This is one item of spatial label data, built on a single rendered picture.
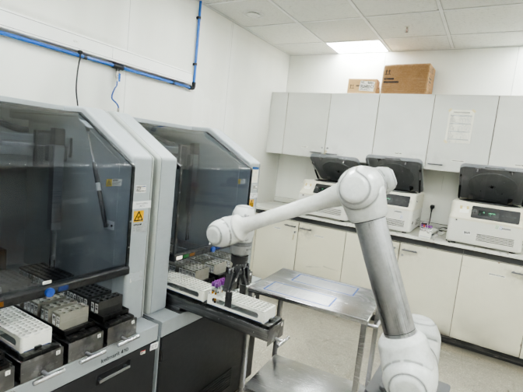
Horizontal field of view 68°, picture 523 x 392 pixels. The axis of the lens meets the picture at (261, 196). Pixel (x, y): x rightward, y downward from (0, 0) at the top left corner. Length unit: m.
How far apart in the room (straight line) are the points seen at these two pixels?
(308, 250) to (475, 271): 1.51
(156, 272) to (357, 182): 1.01
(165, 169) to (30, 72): 1.19
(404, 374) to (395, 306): 0.19
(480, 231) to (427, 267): 0.53
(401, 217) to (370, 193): 2.56
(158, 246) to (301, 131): 2.91
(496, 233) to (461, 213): 0.30
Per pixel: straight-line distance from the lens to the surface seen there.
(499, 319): 3.85
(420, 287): 3.84
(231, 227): 1.46
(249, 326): 1.67
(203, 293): 1.80
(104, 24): 2.96
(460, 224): 3.70
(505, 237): 3.71
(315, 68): 4.84
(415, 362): 1.34
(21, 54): 2.64
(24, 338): 1.46
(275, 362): 2.49
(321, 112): 4.32
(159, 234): 1.77
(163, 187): 1.73
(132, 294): 1.75
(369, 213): 1.25
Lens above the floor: 1.51
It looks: 7 degrees down
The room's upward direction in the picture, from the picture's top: 6 degrees clockwise
